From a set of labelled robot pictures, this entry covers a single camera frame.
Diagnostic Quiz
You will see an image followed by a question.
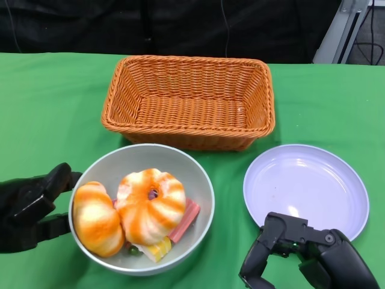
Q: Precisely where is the grey-green bowl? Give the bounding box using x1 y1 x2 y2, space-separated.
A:
68 143 216 277

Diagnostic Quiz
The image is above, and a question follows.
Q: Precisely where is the oval orange-striped bread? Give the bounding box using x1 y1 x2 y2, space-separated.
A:
73 181 126 258

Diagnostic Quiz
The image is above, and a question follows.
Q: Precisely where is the salmon pink cake slice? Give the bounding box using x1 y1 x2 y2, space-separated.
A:
168 197 202 243

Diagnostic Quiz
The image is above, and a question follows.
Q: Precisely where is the orange wicker basket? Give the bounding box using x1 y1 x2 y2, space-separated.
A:
101 55 276 152

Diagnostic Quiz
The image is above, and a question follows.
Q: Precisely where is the black looped floor cable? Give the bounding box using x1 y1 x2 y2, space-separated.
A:
353 0 385 66

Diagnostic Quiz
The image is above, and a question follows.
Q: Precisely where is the lilac round plate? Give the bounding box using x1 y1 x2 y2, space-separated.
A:
242 144 370 243

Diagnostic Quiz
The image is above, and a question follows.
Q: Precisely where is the yellow cake slice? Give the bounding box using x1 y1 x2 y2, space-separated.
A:
125 236 173 263

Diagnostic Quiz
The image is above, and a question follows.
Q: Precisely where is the aluminium frame post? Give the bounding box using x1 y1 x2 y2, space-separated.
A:
312 0 374 64

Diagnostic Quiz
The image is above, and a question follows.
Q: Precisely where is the green tablecloth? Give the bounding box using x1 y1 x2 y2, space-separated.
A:
0 52 385 289

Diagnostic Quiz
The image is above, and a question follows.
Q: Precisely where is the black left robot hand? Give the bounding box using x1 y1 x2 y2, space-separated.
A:
0 162 84 254

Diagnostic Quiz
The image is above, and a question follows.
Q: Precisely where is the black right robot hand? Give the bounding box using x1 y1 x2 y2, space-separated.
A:
239 212 381 289

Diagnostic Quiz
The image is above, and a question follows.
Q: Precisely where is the round orange-striped bread with hole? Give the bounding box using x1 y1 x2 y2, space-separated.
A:
115 168 187 244

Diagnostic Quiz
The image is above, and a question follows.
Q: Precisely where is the black backdrop curtain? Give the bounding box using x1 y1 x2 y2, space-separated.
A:
0 0 343 66

